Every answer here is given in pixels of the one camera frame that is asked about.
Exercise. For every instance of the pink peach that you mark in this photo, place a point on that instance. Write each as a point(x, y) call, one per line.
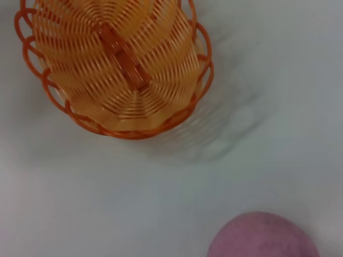
point(262, 238)

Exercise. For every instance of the orange plastic woven basket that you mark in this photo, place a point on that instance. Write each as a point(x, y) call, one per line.
point(120, 67)

